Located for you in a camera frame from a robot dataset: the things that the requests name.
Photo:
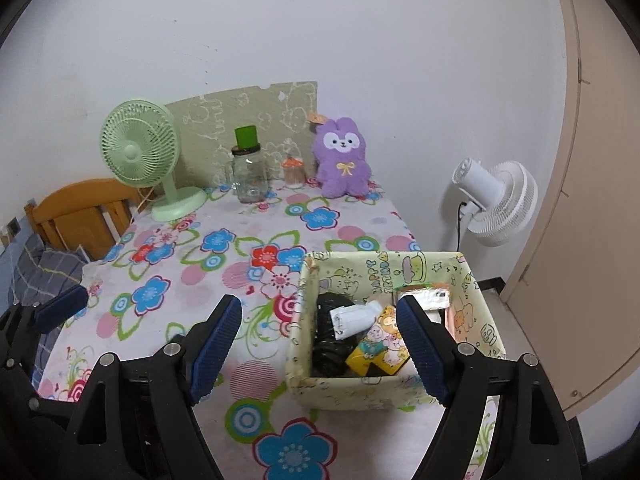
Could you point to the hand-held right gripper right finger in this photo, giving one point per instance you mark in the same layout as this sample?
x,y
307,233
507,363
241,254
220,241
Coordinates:
x,y
422,350

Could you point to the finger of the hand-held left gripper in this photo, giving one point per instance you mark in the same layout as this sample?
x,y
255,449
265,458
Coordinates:
x,y
60,307

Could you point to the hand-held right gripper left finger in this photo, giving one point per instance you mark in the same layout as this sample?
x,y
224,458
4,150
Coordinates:
x,y
215,350

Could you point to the yellow cartoon tissue packet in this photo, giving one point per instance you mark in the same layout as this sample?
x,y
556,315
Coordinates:
x,y
382,340

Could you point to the white glossy packet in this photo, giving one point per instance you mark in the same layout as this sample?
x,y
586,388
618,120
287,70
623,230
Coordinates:
x,y
427,301

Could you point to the yellow cartoon print storage box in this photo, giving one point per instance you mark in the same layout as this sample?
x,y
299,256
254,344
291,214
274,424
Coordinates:
x,y
345,280

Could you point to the blue plaid bedding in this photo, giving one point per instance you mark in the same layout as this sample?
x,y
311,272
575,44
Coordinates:
x,y
55,270

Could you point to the floral tablecloth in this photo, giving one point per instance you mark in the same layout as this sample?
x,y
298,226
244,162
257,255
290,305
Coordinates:
x,y
200,270

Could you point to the wooden chair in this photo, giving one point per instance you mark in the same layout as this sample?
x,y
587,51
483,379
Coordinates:
x,y
70,215

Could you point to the white standing fan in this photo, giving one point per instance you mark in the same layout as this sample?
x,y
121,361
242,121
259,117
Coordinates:
x,y
505,205

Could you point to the glass jar with green lid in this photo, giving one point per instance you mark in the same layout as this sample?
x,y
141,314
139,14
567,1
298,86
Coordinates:
x,y
250,180

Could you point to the green desk fan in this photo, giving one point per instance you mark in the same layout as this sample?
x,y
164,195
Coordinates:
x,y
135,150

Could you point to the small jar with orange lid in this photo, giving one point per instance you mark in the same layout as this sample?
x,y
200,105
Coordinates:
x,y
294,177

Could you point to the purple plush bunny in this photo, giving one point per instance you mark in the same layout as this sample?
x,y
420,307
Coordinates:
x,y
342,170

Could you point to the beige door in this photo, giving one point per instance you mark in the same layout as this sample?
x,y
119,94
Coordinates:
x,y
600,210

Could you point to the green printed cardboard sheet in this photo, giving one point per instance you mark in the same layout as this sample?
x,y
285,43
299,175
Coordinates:
x,y
210,120

